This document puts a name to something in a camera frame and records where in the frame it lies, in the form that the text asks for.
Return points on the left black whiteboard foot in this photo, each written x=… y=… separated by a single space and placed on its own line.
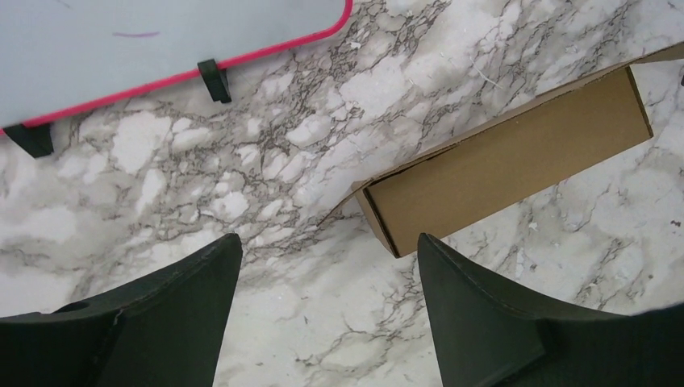
x=35 y=141

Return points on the pink framed whiteboard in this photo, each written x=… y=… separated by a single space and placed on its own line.
x=60 y=58

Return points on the brown cardboard box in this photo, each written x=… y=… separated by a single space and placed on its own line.
x=484 y=170

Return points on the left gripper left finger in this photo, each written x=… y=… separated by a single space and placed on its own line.
x=163 y=329

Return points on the right black whiteboard foot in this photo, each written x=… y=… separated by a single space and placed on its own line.
x=215 y=80

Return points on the black whiteboard foot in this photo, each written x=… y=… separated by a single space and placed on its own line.
x=35 y=141
x=215 y=80

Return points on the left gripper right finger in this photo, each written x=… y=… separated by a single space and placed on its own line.
x=489 y=330

